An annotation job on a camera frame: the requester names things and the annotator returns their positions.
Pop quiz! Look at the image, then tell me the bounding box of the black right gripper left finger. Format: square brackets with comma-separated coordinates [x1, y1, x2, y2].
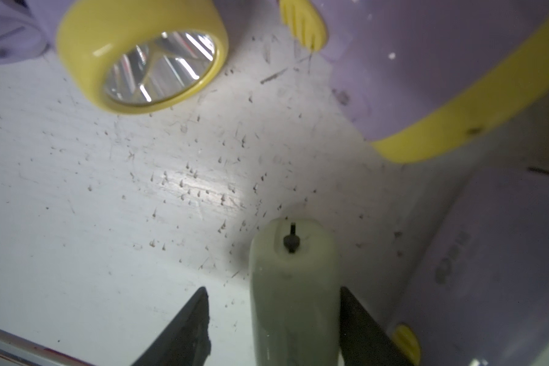
[134, 287, 211, 366]

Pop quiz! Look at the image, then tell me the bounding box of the large purple flashlight yellow rim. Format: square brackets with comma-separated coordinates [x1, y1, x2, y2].
[26, 0, 230, 115]

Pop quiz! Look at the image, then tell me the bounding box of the purple flashlight with yellow button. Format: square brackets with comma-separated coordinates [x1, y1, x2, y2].
[277, 0, 549, 163]

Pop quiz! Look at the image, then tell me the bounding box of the small purple flashlight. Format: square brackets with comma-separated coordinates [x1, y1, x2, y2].
[387, 167, 549, 365]

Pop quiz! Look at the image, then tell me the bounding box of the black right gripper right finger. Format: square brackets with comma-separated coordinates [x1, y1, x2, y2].
[340, 287, 412, 366]

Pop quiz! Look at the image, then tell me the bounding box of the small pale green flashlight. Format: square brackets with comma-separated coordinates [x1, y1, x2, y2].
[249, 218, 340, 365]

